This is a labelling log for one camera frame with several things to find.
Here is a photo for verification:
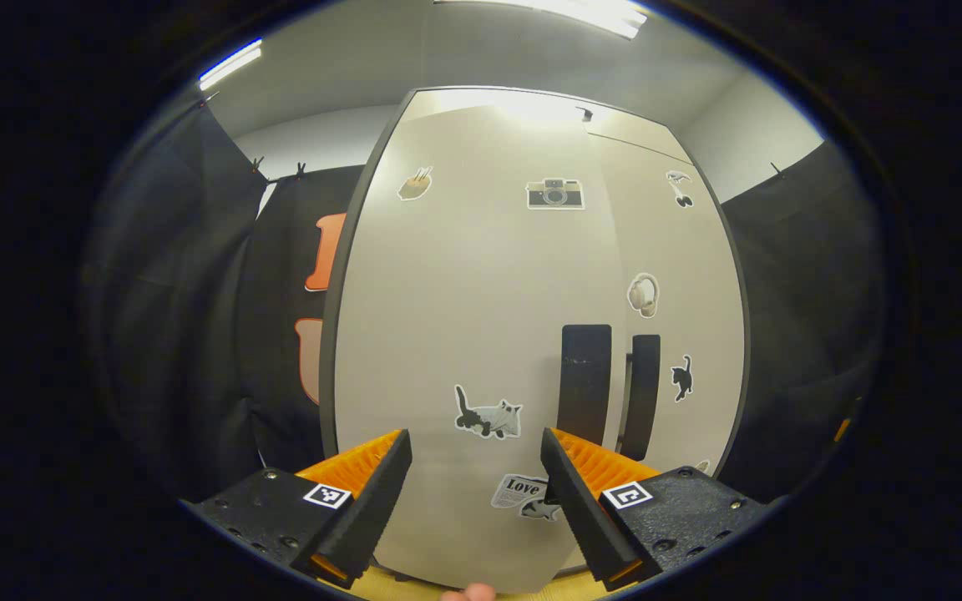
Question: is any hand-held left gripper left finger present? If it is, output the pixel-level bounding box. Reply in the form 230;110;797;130
180;428;413;591

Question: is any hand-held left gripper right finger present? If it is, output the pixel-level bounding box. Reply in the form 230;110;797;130
539;427;772;592

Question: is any white door with headphone sticker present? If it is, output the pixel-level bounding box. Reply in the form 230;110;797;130
588;132;752;481

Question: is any white door with camera stickers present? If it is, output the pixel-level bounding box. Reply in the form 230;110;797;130
320;85;625;595

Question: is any black backdrop cloth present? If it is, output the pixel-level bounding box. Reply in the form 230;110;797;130
715;140;887;506
83;100;365;506

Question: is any ceiling light strip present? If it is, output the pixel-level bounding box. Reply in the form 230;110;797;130
198;38;264;92

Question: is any ceiling light panel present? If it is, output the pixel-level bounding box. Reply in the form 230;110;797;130
433;0;651;41

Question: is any black door handle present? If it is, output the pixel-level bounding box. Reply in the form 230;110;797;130
557;324;614;447
617;334;662;462

